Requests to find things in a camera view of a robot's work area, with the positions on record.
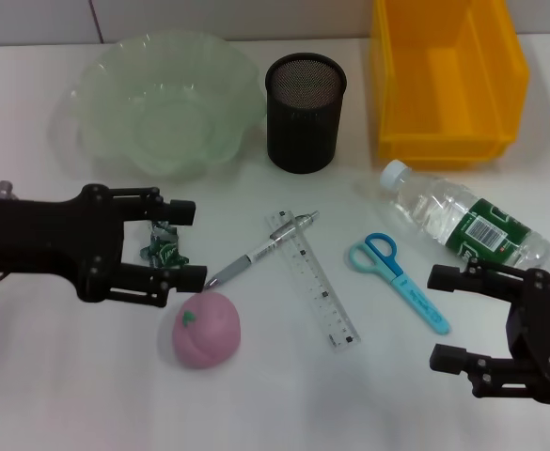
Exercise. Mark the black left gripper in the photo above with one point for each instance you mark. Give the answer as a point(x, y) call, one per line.
point(44, 235)

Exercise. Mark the grey white ballpoint pen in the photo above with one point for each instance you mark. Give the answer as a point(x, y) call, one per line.
point(260, 251)

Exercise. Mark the green plastic wrapper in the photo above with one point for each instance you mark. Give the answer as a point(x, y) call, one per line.
point(164, 251)

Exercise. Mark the pale green glass fruit plate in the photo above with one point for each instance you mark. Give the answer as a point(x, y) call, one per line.
point(161, 103)

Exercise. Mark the clear plastic ruler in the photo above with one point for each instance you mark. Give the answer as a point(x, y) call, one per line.
point(319, 296)

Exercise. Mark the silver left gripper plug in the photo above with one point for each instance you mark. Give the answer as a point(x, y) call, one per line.
point(4, 190)

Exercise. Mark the black mesh pen holder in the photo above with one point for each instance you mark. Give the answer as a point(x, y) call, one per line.
point(303, 122)

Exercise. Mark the pink toy peach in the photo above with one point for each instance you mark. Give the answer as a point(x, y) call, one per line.
point(206, 331)

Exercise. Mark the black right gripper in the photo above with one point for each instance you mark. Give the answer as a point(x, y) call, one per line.
point(545, 329)

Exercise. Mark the clear green-label water bottle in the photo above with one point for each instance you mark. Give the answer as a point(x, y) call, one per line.
point(444, 206)

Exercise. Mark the yellow plastic bin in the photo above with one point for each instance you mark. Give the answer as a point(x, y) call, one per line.
point(444, 122)

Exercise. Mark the blue scissors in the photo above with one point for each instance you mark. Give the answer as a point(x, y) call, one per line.
point(413, 296)

